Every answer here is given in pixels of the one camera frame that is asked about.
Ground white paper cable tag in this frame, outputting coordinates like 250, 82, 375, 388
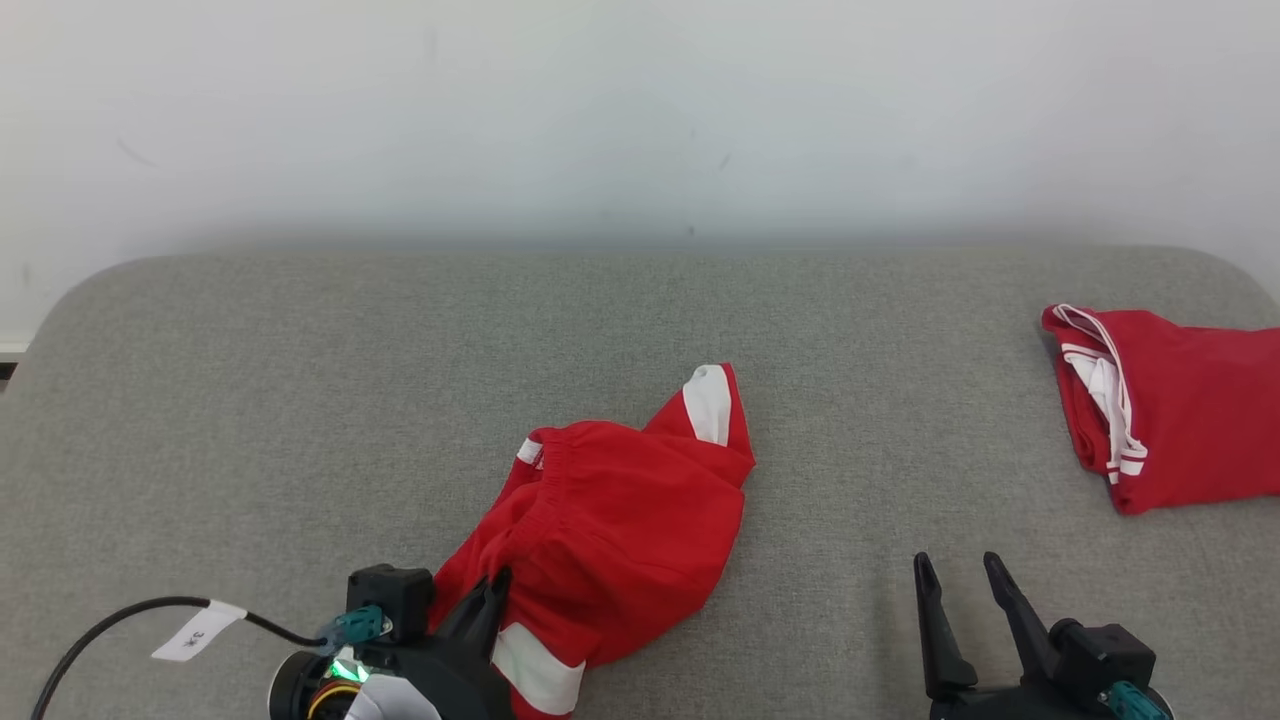
151, 599, 249, 664

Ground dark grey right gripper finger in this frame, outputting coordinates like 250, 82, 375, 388
982, 551, 1063, 683
912, 551, 978, 701

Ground black cable, teal plug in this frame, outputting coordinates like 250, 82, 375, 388
1098, 679, 1173, 720
30, 596, 393, 720

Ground red jersey with white sleeves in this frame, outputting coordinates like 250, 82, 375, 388
1041, 303, 1280, 517

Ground black right cable, teal plug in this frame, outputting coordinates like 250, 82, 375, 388
1098, 679, 1173, 720

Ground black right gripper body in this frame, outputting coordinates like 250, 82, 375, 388
928, 673, 1123, 720

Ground black left cable, teal plug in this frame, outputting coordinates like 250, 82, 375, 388
30, 596, 393, 720

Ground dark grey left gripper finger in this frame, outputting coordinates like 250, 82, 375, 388
438, 566, 514, 653

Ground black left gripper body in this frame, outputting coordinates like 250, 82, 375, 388
378, 638, 518, 720

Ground red shorts with white trim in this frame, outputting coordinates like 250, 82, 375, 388
425, 362, 757, 720

